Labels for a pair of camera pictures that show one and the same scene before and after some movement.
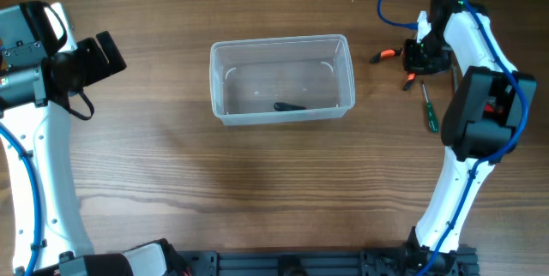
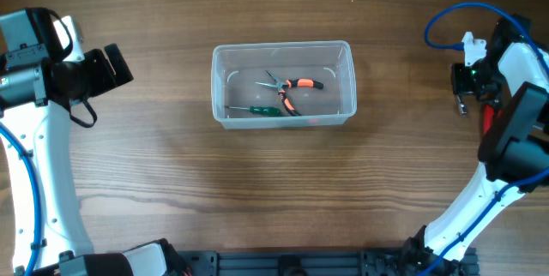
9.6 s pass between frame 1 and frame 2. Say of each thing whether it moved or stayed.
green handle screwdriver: moved
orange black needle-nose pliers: moved
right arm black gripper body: moved
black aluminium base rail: stayed
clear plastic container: stayed
